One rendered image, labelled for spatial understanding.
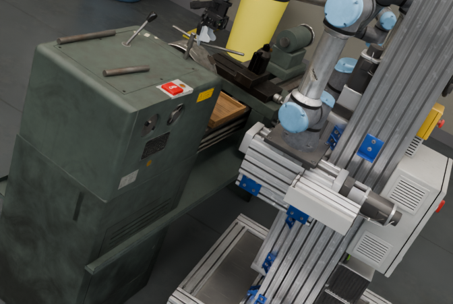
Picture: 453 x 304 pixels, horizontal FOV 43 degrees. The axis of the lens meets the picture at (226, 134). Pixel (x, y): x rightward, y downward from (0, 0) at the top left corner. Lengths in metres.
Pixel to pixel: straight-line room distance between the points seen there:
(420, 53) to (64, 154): 1.35
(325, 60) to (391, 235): 0.85
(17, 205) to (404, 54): 1.62
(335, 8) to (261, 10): 3.75
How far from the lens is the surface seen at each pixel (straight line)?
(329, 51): 1.98
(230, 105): 2.97
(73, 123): 2.10
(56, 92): 2.12
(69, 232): 2.32
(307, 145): 2.26
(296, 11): 6.23
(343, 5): 1.92
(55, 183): 2.27
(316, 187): 2.24
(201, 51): 2.55
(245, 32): 5.77
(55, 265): 2.47
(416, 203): 2.39
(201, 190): 2.88
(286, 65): 3.56
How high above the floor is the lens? 2.20
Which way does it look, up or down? 29 degrees down
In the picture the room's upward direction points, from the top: 23 degrees clockwise
